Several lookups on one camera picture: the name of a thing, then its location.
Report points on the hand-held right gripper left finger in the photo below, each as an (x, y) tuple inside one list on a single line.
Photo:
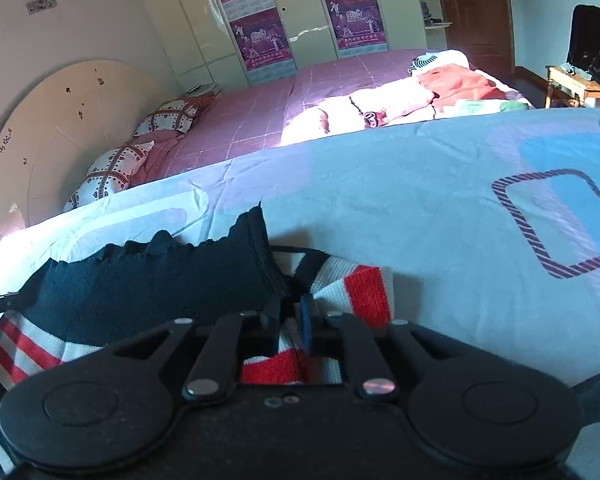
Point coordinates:
[(275, 322)]

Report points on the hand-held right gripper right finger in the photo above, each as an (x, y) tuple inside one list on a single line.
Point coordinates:
[(307, 322)]

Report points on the striped knit sweater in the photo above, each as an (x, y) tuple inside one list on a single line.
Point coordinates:
[(130, 285)]

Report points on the pile of clothes and quilt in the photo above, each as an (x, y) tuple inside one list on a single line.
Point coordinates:
[(370, 107)]

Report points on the light blue patterned bed sheet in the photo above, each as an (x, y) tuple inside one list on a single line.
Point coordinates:
[(430, 210)]

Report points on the heart patterned pillow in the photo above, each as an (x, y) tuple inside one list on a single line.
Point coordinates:
[(172, 115), (110, 172)]

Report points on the cream round headboard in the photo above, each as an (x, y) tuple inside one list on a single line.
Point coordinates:
[(55, 125)]

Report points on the pink checked bed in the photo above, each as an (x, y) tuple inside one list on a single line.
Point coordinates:
[(260, 120)]

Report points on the orange cloth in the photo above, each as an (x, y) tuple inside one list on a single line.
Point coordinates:
[(460, 85)]

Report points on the green cloth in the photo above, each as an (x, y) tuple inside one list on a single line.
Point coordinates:
[(515, 106)]

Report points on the cream glossy wardrobe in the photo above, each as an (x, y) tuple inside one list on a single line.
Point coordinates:
[(280, 20)]

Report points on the brown wooden door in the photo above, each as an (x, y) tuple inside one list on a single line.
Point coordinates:
[(475, 10)]

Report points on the wooden side table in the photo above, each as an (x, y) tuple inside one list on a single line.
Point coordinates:
[(575, 85)]

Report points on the black chair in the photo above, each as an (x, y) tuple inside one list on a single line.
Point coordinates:
[(595, 45)]

